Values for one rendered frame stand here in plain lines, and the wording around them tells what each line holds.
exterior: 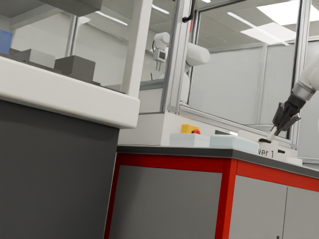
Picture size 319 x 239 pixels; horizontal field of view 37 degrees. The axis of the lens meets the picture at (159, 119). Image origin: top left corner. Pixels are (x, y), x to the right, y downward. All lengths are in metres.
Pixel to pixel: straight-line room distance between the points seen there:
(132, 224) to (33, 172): 0.42
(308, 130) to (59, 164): 2.77
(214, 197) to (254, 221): 0.16
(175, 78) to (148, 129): 0.25
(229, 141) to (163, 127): 0.61
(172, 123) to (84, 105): 0.65
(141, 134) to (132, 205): 0.48
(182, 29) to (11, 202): 1.10
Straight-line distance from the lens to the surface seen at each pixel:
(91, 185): 1.59
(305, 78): 2.14
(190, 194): 1.51
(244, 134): 2.16
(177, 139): 1.64
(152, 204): 1.63
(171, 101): 2.05
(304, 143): 3.98
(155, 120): 2.06
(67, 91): 1.45
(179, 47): 2.11
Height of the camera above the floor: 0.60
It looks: 9 degrees up
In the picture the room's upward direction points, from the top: 8 degrees clockwise
